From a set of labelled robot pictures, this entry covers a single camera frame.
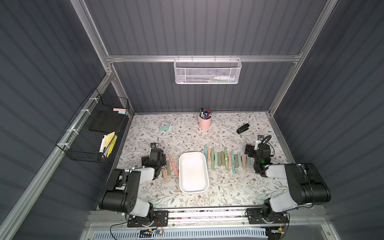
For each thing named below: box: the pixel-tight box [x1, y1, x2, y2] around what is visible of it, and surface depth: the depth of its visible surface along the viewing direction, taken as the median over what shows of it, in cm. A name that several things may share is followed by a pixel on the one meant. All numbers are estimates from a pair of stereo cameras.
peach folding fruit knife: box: [228, 153, 232, 168], surface depth 96 cm
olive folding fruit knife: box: [217, 152, 222, 167], surface depth 96 cm
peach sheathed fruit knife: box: [161, 168, 168, 182], surface depth 90 cm
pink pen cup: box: [198, 115, 213, 130], surface depth 110 cm
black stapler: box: [236, 123, 250, 135], surface depth 110 cm
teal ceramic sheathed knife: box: [231, 149, 237, 174], surface depth 95 cm
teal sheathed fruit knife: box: [238, 153, 243, 168], surface depth 95 cm
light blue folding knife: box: [214, 151, 218, 166], surface depth 96 cm
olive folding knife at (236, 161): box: [234, 154, 239, 169], surface depth 96 cm
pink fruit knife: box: [168, 154, 180, 178], surface depth 95 cm
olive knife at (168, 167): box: [166, 160, 171, 176], surface depth 94 cm
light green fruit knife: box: [224, 146, 229, 171], surface depth 96 cm
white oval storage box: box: [178, 151, 210, 195], surface depth 91 cm
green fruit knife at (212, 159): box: [210, 147, 215, 172], surface depth 96 cm
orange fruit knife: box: [207, 148, 212, 162], surface depth 98 cm
